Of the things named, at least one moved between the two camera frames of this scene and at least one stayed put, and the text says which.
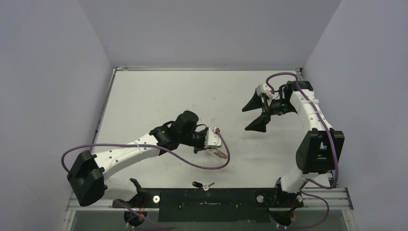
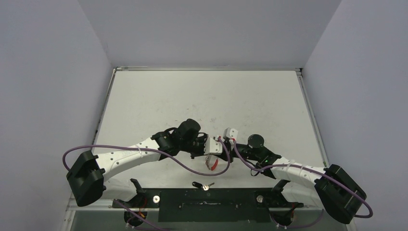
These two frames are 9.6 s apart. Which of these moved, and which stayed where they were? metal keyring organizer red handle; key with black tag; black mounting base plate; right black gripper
Moved: right black gripper; metal keyring organizer red handle
Stayed: black mounting base plate; key with black tag
